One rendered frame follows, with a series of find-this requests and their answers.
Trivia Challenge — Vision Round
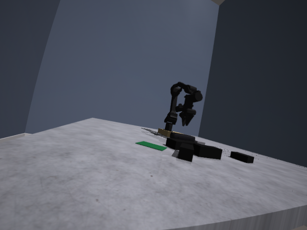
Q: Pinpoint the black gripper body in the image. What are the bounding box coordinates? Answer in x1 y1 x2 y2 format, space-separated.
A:
179 102 196 116

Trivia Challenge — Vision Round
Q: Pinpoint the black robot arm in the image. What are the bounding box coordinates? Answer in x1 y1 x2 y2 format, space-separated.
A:
164 82 203 132

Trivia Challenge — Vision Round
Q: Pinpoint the green flat rectangular board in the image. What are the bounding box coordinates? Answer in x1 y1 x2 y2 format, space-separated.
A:
135 141 167 151

